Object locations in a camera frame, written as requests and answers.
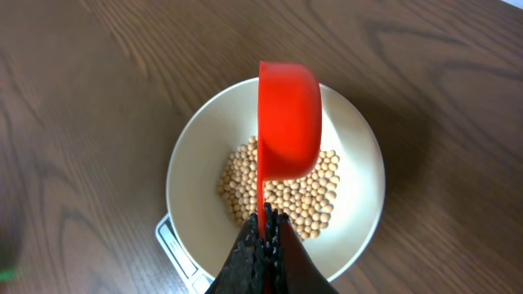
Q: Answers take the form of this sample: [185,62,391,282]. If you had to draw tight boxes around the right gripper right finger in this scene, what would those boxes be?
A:
[264,203,337,294]

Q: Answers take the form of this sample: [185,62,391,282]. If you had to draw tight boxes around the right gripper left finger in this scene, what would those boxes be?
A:
[206,213,265,294]

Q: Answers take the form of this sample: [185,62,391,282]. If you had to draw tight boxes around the red plastic measuring scoop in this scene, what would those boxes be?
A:
[257,61,322,239]

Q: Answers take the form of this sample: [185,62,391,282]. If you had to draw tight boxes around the white digital kitchen scale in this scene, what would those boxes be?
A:
[154,214,213,294]

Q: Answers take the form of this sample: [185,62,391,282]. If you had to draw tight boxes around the soybeans in bowl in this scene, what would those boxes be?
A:
[217,136,341,241]

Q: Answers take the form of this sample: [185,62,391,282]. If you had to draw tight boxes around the cream ceramic bowl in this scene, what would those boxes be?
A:
[166,78,386,281]

